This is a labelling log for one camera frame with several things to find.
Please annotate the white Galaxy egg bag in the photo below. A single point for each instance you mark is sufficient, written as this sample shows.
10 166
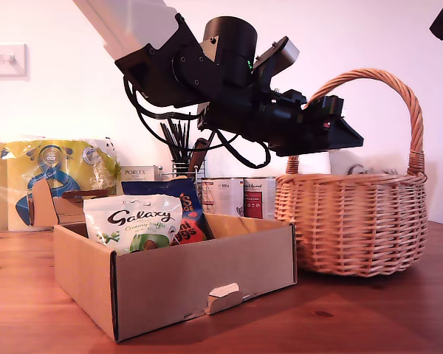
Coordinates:
133 221
354 164

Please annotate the white wall light switch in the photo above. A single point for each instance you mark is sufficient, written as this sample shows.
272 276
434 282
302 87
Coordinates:
7 60

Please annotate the woven wicker basket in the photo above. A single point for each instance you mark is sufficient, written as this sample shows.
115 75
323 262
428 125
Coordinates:
354 228

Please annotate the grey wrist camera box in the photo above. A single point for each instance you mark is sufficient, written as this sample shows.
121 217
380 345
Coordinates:
289 55

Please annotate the black sticks bundle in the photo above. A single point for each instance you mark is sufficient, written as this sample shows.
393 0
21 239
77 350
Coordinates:
177 144

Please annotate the white Porlex box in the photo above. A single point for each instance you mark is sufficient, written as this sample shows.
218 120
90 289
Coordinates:
140 173

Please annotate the yellow kitchen towel pack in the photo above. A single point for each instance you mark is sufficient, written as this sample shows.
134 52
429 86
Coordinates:
59 162

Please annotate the blue Terry's orange egg bag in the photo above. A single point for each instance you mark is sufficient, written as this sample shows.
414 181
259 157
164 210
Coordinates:
192 228

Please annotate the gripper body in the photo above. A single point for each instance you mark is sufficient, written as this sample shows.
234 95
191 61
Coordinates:
291 121

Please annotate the brown cardboard box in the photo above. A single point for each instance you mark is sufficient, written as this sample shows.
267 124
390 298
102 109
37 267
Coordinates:
206 265

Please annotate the white label tin can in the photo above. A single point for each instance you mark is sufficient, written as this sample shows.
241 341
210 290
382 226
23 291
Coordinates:
221 199

